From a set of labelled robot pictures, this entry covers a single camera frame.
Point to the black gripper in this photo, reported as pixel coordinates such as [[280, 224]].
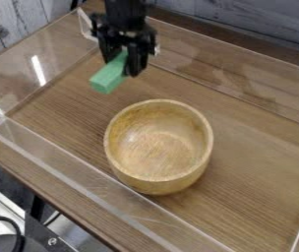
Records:
[[119, 27]]

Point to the green rectangular block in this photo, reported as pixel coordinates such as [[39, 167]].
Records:
[[110, 76]]

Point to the brown wooden bowl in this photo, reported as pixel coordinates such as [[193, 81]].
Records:
[[158, 144]]

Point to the black table leg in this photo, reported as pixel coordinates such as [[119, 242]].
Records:
[[38, 208]]

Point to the clear acrylic corner bracket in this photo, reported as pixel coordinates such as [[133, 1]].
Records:
[[86, 21]]

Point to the clear acrylic tray wall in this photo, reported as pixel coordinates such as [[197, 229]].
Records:
[[242, 207]]

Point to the grey metal bracket with screw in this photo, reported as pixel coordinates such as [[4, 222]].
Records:
[[42, 240]]

